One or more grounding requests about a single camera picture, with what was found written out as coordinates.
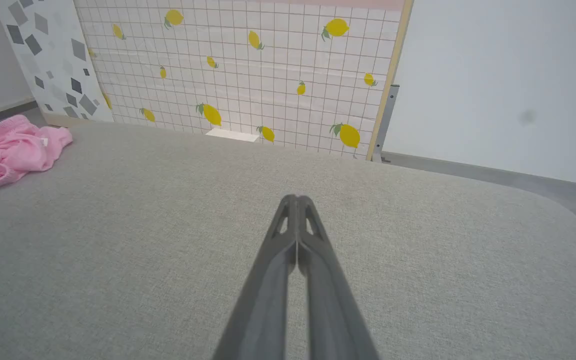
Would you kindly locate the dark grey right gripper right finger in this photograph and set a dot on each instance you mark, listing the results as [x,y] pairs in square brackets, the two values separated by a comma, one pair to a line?
[330,310]

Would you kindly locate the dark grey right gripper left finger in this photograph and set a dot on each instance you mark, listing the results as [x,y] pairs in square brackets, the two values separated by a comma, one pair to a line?
[263,300]

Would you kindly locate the pink elastic-waist shorts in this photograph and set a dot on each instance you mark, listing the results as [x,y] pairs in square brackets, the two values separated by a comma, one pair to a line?
[10,152]

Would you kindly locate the grey fabric sofa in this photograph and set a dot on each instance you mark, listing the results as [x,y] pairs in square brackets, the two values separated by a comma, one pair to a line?
[118,240]

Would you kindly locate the white box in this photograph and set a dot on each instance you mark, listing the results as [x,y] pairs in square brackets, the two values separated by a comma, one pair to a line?
[232,135]

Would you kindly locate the grey metal panel support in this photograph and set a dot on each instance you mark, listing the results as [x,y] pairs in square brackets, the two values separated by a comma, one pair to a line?
[387,117]

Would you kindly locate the lemon print grid panel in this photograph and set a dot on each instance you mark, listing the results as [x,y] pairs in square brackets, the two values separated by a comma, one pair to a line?
[248,75]

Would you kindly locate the grey terrazzo print panel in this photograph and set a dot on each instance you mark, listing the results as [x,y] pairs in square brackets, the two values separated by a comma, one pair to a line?
[58,55]

